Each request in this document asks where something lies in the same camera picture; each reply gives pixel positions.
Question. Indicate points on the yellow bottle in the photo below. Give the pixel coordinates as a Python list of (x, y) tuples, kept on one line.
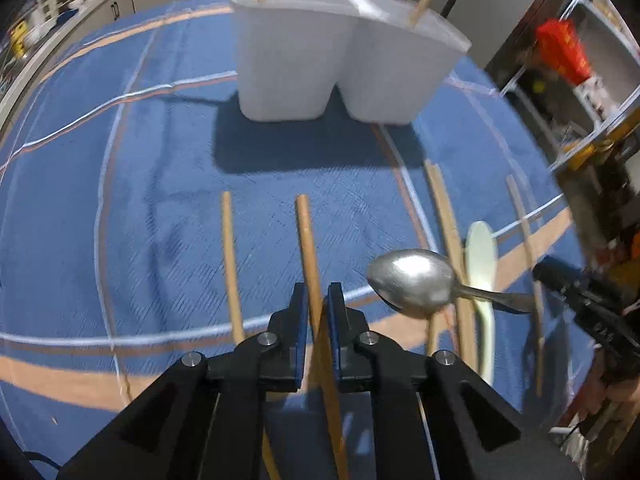
[(19, 40)]

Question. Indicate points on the white storage shelf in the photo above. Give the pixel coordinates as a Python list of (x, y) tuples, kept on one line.
[(572, 7)]

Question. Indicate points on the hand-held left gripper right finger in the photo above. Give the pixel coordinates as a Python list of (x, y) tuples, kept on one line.
[(334, 340)]

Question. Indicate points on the grey refrigerator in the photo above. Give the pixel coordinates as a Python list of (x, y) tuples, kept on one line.
[(500, 10)]

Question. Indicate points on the metal spoon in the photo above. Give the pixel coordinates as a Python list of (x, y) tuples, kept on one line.
[(410, 280)]

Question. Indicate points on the red shopping bag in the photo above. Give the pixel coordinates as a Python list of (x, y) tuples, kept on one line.
[(562, 50)]

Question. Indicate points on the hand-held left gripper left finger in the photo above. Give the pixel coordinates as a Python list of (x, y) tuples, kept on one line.
[(300, 340)]

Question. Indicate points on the white two-compartment utensil holder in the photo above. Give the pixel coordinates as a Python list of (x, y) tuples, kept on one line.
[(290, 60)]

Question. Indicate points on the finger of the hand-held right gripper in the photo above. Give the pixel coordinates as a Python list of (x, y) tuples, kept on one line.
[(560, 275)]

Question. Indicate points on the pale green rice paddle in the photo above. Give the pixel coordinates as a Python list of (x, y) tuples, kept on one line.
[(482, 255)]

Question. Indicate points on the blue plaid tablecloth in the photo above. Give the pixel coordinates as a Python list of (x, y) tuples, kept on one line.
[(150, 185)]

